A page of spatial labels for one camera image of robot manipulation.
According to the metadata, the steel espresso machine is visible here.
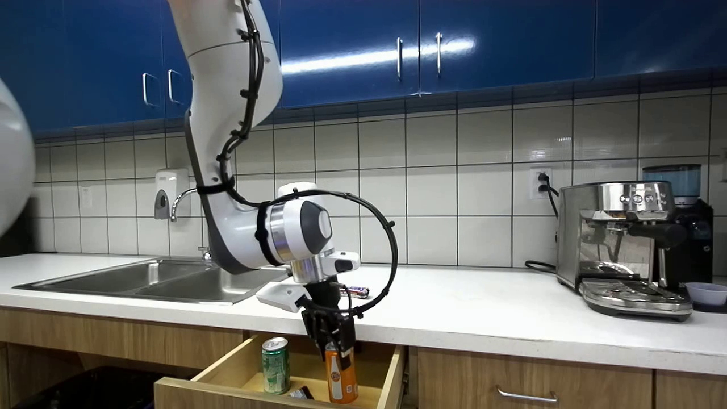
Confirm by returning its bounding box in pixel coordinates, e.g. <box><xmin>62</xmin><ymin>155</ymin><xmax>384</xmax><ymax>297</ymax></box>
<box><xmin>556</xmin><ymin>181</ymin><xmax>695</xmax><ymax>322</ymax></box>

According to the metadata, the blue cabinet door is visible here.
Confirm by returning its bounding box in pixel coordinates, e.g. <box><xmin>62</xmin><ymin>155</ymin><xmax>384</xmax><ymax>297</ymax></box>
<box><xmin>0</xmin><ymin>0</ymin><xmax>166</xmax><ymax>135</ymax></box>
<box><xmin>419</xmin><ymin>0</ymin><xmax>597</xmax><ymax>95</ymax></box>
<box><xmin>277</xmin><ymin>0</ymin><xmax>421</xmax><ymax>110</ymax></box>
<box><xmin>594</xmin><ymin>0</ymin><xmax>727</xmax><ymax>78</ymax></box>
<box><xmin>161</xmin><ymin>0</ymin><xmax>195</xmax><ymax>120</ymax></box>

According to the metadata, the black cable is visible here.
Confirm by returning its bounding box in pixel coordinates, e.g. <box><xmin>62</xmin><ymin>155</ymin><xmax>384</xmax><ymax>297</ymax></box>
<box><xmin>523</xmin><ymin>173</ymin><xmax>562</xmax><ymax>274</ymax></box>

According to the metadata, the blue wall cabinet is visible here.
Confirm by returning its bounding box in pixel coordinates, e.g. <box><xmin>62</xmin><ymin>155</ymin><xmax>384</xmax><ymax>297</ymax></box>
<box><xmin>0</xmin><ymin>0</ymin><xmax>727</xmax><ymax>136</ymax></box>

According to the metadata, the green drink can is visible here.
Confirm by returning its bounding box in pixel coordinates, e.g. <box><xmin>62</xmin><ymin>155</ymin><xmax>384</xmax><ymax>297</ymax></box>
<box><xmin>261</xmin><ymin>337</ymin><xmax>291</xmax><ymax>396</ymax></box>

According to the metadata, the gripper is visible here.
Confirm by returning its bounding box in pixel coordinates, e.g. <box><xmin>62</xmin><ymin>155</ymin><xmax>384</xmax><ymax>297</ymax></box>
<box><xmin>301</xmin><ymin>279</ymin><xmax>357</xmax><ymax>365</ymax></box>

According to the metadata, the chrome tap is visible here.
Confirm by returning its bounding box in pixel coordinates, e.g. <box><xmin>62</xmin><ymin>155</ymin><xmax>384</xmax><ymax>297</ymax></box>
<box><xmin>169</xmin><ymin>187</ymin><xmax>212</xmax><ymax>262</ymax></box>

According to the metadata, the closed wooden drawer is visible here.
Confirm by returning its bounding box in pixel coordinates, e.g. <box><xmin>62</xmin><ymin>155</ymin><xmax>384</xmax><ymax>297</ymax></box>
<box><xmin>655</xmin><ymin>369</ymin><xmax>727</xmax><ymax>409</ymax></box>
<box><xmin>416</xmin><ymin>347</ymin><xmax>655</xmax><ymax>409</ymax></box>

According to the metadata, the open wooden drawer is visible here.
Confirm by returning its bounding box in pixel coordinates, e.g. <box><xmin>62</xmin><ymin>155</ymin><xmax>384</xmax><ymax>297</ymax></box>
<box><xmin>153</xmin><ymin>332</ymin><xmax>406</xmax><ymax>409</ymax></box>

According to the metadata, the white wall socket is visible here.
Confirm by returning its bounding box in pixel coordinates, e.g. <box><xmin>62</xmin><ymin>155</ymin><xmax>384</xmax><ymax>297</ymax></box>
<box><xmin>529</xmin><ymin>167</ymin><xmax>553</xmax><ymax>200</ymax></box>

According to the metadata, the black coffee grinder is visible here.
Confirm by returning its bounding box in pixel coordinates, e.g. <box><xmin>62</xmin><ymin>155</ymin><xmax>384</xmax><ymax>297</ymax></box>
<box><xmin>642</xmin><ymin>164</ymin><xmax>715</xmax><ymax>291</ymax></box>

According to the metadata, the white soap dispenser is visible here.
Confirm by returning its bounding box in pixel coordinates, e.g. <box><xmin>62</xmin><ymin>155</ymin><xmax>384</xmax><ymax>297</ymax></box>
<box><xmin>153</xmin><ymin>168</ymin><xmax>192</xmax><ymax>221</ymax></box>

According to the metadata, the steel double sink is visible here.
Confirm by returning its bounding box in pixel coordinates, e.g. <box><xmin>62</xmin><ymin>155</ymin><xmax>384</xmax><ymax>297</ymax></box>
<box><xmin>12</xmin><ymin>258</ymin><xmax>291</xmax><ymax>306</ymax></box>

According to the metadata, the silver drawer handle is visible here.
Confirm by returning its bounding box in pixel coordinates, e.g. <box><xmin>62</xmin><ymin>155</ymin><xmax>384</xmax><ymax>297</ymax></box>
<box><xmin>495</xmin><ymin>386</ymin><xmax>559</xmax><ymax>404</ymax></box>

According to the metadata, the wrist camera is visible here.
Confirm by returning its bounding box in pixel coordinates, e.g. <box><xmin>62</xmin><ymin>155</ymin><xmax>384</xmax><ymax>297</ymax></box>
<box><xmin>256</xmin><ymin>282</ymin><xmax>311</xmax><ymax>314</ymax></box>

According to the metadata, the small white bowl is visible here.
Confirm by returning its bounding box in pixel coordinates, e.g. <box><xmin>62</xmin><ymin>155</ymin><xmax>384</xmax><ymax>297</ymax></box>
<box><xmin>684</xmin><ymin>281</ymin><xmax>727</xmax><ymax>308</ymax></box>

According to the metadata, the orange drink can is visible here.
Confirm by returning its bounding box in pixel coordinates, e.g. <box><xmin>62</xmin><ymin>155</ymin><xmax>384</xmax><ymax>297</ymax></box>
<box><xmin>324</xmin><ymin>341</ymin><xmax>360</xmax><ymax>405</ymax></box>

